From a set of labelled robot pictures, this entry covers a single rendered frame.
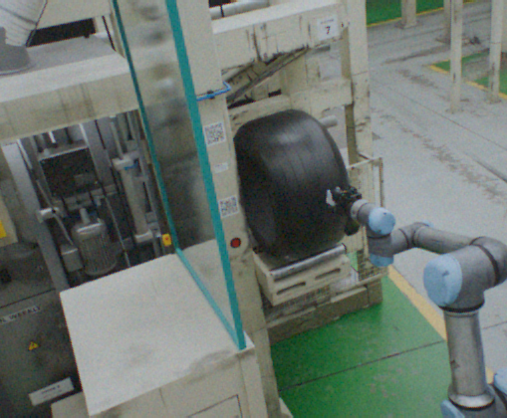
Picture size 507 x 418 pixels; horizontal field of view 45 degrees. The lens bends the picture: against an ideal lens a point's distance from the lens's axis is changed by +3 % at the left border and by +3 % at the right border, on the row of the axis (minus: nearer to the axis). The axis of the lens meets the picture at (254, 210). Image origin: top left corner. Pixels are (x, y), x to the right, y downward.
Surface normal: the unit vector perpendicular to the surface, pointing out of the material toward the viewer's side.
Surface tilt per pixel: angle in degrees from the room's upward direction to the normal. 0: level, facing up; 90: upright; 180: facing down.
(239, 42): 90
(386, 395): 0
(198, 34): 90
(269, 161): 55
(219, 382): 90
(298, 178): 61
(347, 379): 0
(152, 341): 0
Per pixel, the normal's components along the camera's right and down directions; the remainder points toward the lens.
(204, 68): 0.40, 0.38
